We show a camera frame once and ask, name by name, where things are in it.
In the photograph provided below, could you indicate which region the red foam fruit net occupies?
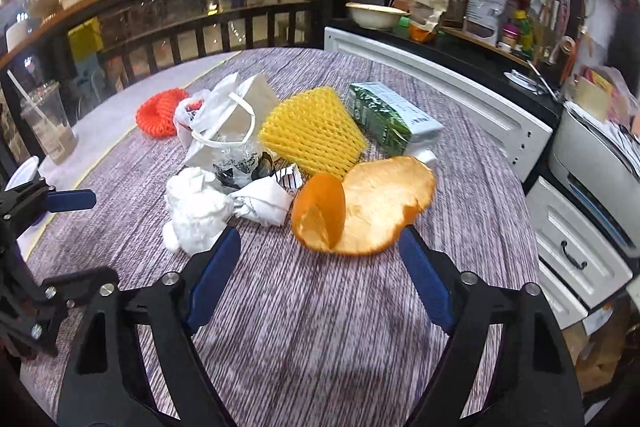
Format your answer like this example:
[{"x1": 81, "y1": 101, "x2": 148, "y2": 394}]
[{"x1": 136, "y1": 89, "x2": 193, "y2": 140}]

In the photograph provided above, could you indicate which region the white paper bag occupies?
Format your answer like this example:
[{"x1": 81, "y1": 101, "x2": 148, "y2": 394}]
[{"x1": 184, "y1": 73, "x2": 281, "y2": 172}]

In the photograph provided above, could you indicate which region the translucent plastic bag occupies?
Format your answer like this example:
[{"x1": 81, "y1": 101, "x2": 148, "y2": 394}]
[{"x1": 172, "y1": 73, "x2": 261, "y2": 168}]

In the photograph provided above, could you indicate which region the crumpled white paper wrapper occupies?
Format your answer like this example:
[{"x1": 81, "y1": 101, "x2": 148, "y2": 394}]
[{"x1": 227, "y1": 164, "x2": 303, "y2": 228}]

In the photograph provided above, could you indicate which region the cream bowl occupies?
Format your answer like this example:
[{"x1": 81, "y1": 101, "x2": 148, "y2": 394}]
[{"x1": 346, "y1": 3, "x2": 410, "y2": 31}]

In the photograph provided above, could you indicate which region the green drink carton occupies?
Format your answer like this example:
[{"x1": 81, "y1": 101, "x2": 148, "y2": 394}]
[{"x1": 347, "y1": 82, "x2": 444, "y2": 164}]

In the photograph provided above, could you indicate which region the clear plastic cup with straw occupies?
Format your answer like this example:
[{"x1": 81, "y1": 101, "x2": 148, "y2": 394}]
[{"x1": 6, "y1": 69, "x2": 78, "y2": 165}]

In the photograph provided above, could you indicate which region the white printer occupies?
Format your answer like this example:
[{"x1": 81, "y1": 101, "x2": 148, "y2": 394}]
[{"x1": 547, "y1": 101, "x2": 640, "y2": 258}]

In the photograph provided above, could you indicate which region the yellow foam fruit net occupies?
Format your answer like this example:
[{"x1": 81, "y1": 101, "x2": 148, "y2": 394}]
[{"x1": 258, "y1": 87, "x2": 368, "y2": 180}]

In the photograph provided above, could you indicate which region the crumpled white tissue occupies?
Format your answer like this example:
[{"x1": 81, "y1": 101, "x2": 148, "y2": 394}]
[{"x1": 162, "y1": 167, "x2": 236, "y2": 255}]

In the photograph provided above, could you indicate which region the white panel cabinet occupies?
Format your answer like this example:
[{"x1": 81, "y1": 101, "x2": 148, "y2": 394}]
[{"x1": 324, "y1": 27, "x2": 555, "y2": 182}]

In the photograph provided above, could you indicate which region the grey striped tablecloth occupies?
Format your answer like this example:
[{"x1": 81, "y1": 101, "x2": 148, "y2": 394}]
[{"x1": 20, "y1": 47, "x2": 543, "y2": 427}]

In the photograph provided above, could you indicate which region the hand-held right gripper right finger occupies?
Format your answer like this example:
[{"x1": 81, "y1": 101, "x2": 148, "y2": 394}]
[{"x1": 397, "y1": 226, "x2": 586, "y2": 427}]

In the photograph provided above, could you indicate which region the brown packet with white label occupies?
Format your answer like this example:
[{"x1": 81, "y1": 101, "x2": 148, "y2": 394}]
[{"x1": 465, "y1": 0, "x2": 512, "y2": 48}]

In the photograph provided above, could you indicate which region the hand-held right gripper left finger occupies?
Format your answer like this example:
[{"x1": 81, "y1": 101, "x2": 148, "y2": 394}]
[{"x1": 56, "y1": 226, "x2": 241, "y2": 427}]

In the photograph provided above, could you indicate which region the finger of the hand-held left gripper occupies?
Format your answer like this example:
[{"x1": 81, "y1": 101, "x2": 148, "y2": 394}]
[
  {"x1": 0, "y1": 179, "x2": 97, "y2": 233},
  {"x1": 37, "y1": 266, "x2": 121, "y2": 308}
]

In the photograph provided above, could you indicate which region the orange peel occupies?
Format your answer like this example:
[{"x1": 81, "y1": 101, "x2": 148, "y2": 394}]
[{"x1": 291, "y1": 156, "x2": 437, "y2": 256}]

